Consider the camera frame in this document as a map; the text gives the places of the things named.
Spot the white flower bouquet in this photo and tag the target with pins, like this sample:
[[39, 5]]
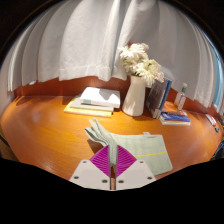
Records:
[[141, 65]]

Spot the yellow flat book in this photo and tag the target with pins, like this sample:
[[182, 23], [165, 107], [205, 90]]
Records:
[[83, 111]]

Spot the blue upright book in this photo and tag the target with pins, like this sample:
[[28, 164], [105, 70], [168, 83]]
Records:
[[166, 91]]

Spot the clear plastic bottle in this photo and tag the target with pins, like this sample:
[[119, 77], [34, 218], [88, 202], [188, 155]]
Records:
[[180, 98]]

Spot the white flat book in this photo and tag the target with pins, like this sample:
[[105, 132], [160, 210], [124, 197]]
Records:
[[100, 96]]

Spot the small dark object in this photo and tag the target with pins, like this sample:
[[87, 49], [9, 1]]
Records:
[[217, 129]]

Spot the grey flat book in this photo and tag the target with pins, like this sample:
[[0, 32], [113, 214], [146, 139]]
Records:
[[78, 103]]

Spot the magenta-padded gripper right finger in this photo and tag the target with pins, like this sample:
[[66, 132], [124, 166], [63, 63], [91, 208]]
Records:
[[135, 174]]

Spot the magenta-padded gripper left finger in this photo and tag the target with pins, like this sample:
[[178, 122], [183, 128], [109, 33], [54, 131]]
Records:
[[90, 175]]

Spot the white ceramic vase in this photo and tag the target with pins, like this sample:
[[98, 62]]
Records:
[[134, 100]]

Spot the white pleated curtain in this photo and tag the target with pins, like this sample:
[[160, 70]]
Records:
[[83, 36]]

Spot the pale green striped towel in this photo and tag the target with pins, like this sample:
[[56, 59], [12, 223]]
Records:
[[146, 150]]

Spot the grey upright book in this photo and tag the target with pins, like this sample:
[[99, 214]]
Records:
[[155, 98]]

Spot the orange flat book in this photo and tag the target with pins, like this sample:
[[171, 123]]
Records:
[[171, 107]]

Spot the window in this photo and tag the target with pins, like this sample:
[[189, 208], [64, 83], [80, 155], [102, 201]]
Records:
[[219, 83]]

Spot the blue flat book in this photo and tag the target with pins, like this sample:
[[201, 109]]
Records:
[[174, 118]]

